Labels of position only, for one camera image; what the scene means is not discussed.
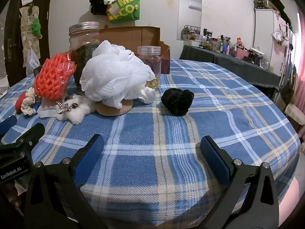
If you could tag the green tote bag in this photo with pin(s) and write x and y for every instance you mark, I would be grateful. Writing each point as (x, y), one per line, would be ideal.
(126, 7)

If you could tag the pink curtain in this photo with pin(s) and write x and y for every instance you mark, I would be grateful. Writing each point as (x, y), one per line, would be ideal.
(300, 52)

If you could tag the cream hanging organizer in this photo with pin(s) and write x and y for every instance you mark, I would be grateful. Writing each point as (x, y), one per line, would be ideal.
(28, 47)

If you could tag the white cabinet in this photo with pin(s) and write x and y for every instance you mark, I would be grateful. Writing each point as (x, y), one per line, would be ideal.
(264, 31)

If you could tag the cardboard box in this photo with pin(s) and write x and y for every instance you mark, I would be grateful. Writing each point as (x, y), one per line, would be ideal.
(133, 37)

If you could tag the black fuzzy scrunchie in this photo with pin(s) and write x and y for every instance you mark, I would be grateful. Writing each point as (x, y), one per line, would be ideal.
(177, 101)

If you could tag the red fabric pouch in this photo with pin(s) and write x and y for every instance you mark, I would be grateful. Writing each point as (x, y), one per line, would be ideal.
(19, 102)

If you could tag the blue padded tube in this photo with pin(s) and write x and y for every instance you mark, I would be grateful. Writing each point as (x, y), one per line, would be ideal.
(36, 106)

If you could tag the red foam net sleeve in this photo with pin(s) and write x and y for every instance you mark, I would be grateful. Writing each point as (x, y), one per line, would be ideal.
(52, 76)

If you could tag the dark suitcase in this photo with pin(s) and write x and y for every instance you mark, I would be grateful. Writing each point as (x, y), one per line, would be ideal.
(264, 1)

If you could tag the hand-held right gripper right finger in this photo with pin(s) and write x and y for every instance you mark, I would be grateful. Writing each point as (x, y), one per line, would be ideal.
(214, 159)

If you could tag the brown round pad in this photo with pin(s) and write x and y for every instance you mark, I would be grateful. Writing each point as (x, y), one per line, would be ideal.
(112, 111)

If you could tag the green plush toy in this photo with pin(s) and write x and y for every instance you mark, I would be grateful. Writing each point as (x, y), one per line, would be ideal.
(36, 27)

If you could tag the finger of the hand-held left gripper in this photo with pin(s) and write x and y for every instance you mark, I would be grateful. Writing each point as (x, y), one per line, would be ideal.
(7, 124)
(31, 133)

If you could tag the row of cosmetic bottles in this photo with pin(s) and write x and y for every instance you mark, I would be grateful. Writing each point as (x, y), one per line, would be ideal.
(224, 45)

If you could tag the dark green covered table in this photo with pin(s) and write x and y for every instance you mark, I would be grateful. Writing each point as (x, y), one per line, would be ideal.
(238, 66)

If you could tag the wall mirror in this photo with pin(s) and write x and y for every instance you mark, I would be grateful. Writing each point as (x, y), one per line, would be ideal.
(190, 19)

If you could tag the white cotton wad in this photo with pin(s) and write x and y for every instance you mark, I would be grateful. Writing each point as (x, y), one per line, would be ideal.
(147, 95)

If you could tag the glass jar with metal lid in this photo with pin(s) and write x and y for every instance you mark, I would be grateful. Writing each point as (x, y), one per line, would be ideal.
(82, 43)

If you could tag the pink cloth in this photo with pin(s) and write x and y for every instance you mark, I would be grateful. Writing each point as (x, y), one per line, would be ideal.
(289, 193)

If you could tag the white fluffy plush with bow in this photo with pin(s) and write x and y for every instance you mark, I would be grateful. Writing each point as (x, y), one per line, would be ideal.
(76, 114)

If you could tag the clear plastic jar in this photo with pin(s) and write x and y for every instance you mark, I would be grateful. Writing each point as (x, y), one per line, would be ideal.
(150, 62)

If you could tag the dark wooden door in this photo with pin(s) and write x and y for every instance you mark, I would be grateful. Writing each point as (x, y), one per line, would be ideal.
(13, 23)

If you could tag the white mesh bath pouf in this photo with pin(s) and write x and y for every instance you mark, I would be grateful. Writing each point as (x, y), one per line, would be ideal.
(112, 74)

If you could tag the white crumpled paper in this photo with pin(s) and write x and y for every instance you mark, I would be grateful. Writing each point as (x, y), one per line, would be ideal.
(2, 85)

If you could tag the blue plaid tablecloth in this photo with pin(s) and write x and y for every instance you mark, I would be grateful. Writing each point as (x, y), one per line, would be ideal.
(166, 136)

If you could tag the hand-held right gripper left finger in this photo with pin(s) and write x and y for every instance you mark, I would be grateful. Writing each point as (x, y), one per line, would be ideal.
(91, 155)

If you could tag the cream crochet lace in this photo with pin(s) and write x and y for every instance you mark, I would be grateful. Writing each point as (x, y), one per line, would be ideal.
(28, 101)

